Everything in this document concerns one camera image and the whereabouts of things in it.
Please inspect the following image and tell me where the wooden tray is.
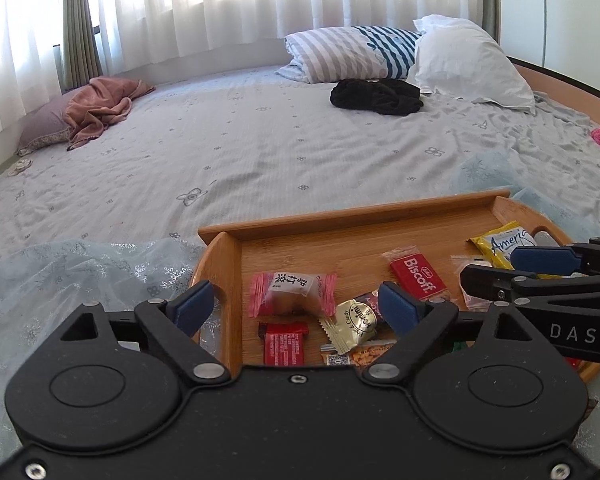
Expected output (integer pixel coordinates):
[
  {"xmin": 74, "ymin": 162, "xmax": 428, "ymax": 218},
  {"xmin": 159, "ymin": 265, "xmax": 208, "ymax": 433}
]
[{"xmin": 189, "ymin": 190, "xmax": 600, "ymax": 386}]

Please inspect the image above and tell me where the grey bed sheet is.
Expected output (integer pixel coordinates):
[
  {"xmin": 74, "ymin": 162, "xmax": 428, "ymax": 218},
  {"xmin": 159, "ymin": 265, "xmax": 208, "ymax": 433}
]
[{"xmin": 0, "ymin": 62, "xmax": 600, "ymax": 261}]

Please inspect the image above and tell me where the black cloth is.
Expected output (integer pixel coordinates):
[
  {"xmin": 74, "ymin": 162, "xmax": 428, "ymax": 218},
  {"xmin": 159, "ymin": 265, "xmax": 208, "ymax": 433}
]
[{"xmin": 330, "ymin": 78, "xmax": 425, "ymax": 116}]

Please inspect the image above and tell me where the white sheer curtain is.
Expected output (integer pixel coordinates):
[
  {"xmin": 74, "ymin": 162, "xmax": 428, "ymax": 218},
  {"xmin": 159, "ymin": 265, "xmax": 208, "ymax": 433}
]
[{"xmin": 0, "ymin": 0, "xmax": 486, "ymax": 126}]

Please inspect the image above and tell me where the yellow snack packet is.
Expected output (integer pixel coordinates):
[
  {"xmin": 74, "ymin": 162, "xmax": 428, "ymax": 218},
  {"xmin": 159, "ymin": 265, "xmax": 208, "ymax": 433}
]
[{"xmin": 467, "ymin": 221, "xmax": 551, "ymax": 281}]

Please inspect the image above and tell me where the striped pillow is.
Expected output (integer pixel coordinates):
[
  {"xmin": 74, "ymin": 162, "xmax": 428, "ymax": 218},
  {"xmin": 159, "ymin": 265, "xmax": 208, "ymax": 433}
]
[{"xmin": 275, "ymin": 25, "xmax": 423, "ymax": 85}]

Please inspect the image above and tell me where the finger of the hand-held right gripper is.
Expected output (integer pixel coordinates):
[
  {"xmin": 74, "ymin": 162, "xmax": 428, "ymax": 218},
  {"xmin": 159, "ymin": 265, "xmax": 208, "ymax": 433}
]
[
  {"xmin": 510, "ymin": 236, "xmax": 600, "ymax": 281},
  {"xmin": 459, "ymin": 264, "xmax": 537, "ymax": 306}
]

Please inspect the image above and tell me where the pink pastry packet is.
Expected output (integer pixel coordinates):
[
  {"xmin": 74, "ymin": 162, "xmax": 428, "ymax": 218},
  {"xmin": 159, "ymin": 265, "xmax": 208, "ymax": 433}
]
[{"xmin": 248, "ymin": 271, "xmax": 338, "ymax": 318}]

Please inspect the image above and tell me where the clear white pastry packet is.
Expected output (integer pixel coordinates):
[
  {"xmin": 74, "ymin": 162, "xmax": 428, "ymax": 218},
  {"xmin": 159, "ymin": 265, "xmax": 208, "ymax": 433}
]
[{"xmin": 450, "ymin": 255, "xmax": 498, "ymax": 311}]

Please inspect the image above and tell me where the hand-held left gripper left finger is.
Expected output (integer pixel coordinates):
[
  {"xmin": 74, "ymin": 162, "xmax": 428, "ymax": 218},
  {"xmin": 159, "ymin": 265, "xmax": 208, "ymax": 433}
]
[{"xmin": 60, "ymin": 280, "xmax": 231, "ymax": 386}]

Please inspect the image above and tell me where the red biscuit packet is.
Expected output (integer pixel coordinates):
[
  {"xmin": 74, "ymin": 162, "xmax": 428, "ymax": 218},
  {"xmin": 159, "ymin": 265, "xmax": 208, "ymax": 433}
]
[{"xmin": 384, "ymin": 246, "xmax": 451, "ymax": 306}]

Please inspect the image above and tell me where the wooden bed frame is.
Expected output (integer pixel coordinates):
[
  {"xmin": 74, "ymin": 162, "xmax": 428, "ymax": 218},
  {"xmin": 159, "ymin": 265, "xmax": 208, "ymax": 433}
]
[{"xmin": 507, "ymin": 55, "xmax": 600, "ymax": 131}]

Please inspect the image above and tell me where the small dark red packet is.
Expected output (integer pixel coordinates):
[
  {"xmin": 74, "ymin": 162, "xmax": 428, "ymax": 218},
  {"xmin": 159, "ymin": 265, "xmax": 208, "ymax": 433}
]
[{"xmin": 257, "ymin": 322, "xmax": 311, "ymax": 367}]

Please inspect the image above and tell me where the white pillow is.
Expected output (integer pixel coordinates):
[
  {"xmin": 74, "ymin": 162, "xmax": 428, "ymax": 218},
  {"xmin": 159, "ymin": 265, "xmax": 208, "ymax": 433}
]
[{"xmin": 405, "ymin": 14, "xmax": 537, "ymax": 115}]

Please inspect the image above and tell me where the gold and red candy packet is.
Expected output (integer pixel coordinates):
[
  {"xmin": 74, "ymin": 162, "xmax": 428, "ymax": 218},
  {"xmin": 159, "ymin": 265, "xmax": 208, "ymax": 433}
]
[{"xmin": 320, "ymin": 292, "xmax": 381, "ymax": 356}]

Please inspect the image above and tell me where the white wardrobe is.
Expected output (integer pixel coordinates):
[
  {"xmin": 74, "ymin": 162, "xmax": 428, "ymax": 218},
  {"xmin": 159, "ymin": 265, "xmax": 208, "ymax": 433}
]
[{"xmin": 497, "ymin": 0, "xmax": 600, "ymax": 103}]

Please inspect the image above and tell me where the pink blanket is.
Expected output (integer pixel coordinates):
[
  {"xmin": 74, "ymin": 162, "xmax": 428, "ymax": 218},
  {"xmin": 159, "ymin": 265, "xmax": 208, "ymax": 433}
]
[{"xmin": 64, "ymin": 76, "xmax": 156, "ymax": 151}]

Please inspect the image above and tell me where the brown almond snack packet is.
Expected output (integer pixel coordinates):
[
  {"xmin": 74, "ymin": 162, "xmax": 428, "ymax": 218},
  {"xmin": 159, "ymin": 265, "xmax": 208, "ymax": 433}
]
[{"xmin": 321, "ymin": 339, "xmax": 398, "ymax": 367}]

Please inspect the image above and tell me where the mauve pillow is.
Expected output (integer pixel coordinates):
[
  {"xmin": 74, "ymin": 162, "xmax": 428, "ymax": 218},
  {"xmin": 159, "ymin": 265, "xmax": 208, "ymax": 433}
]
[{"xmin": 16, "ymin": 91, "xmax": 88, "ymax": 157}]

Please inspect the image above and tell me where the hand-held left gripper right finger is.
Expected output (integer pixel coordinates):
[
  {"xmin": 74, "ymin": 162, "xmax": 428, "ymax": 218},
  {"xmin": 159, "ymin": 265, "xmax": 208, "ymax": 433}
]
[{"xmin": 362, "ymin": 281, "xmax": 556, "ymax": 386}]

